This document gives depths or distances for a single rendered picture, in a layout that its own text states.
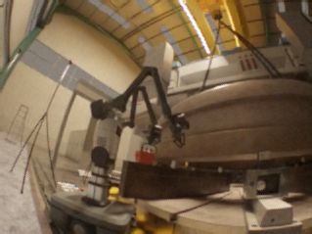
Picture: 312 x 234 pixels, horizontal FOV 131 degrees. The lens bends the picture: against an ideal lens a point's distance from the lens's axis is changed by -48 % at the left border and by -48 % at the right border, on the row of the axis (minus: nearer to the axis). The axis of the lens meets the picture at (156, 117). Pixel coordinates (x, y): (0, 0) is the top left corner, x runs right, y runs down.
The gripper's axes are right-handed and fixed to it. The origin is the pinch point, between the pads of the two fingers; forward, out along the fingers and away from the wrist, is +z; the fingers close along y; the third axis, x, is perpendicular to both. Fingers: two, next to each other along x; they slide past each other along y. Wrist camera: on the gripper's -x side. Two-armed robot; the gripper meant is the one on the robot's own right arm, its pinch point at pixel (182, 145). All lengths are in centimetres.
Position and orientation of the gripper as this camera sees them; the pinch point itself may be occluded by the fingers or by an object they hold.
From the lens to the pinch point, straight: 90.3
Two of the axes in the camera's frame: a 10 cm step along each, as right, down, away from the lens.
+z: 3.7, 8.6, -3.5
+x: -9.3, 3.5, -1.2
